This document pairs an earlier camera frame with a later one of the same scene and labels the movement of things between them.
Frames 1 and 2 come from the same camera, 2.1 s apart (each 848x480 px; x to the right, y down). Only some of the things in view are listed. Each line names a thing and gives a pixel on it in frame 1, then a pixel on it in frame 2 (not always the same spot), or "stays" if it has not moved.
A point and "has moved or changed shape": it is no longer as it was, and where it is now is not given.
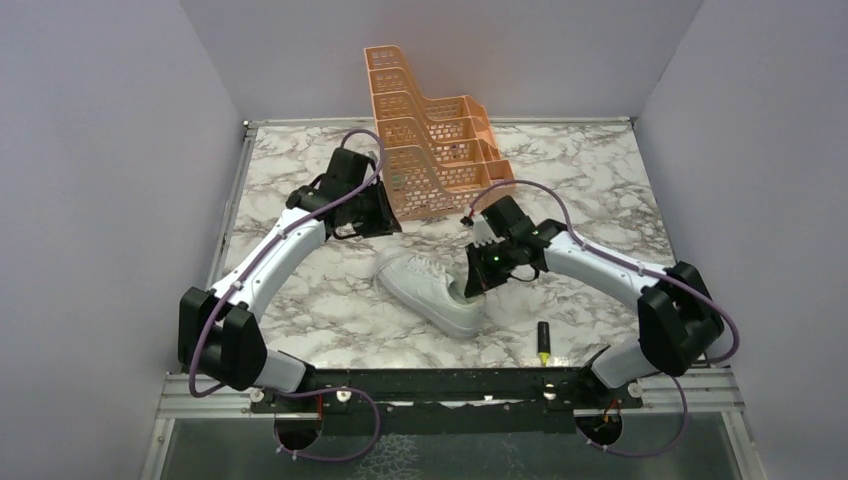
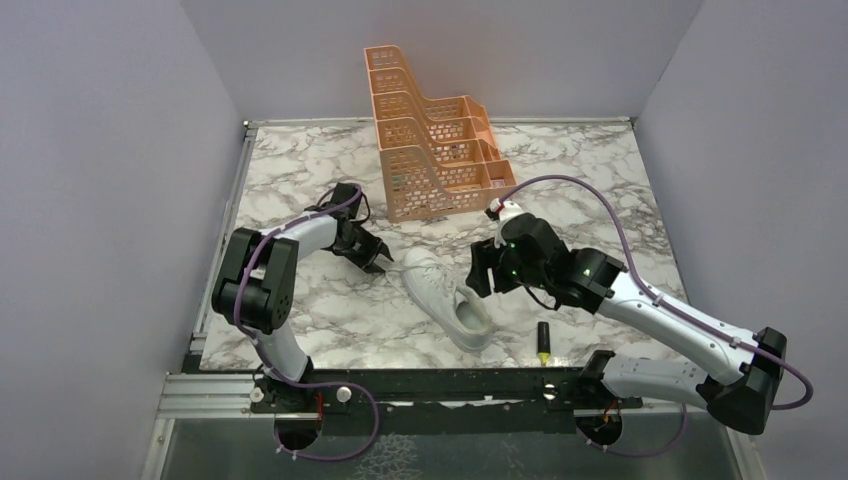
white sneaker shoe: (423, 285) has moved or changed shape
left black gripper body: (369, 214) to (362, 247)
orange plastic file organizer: (440, 152) stays
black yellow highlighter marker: (544, 342) stays
